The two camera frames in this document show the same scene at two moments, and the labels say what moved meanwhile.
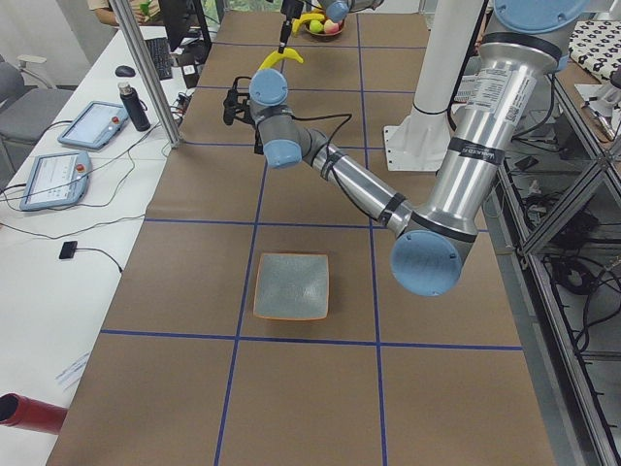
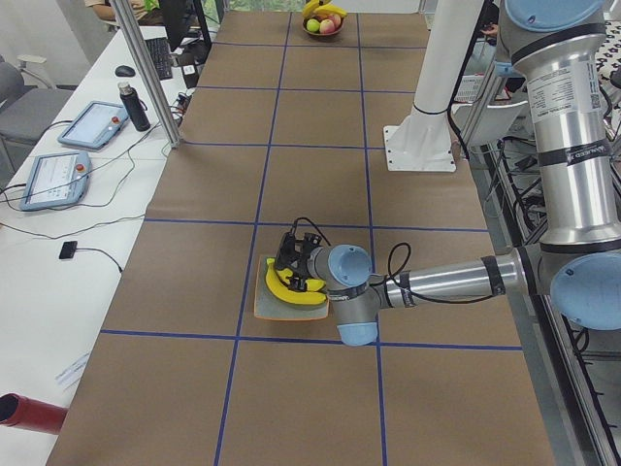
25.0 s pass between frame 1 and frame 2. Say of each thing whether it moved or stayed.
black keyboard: stayed
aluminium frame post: stayed
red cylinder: stayed
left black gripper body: moved
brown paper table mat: stayed
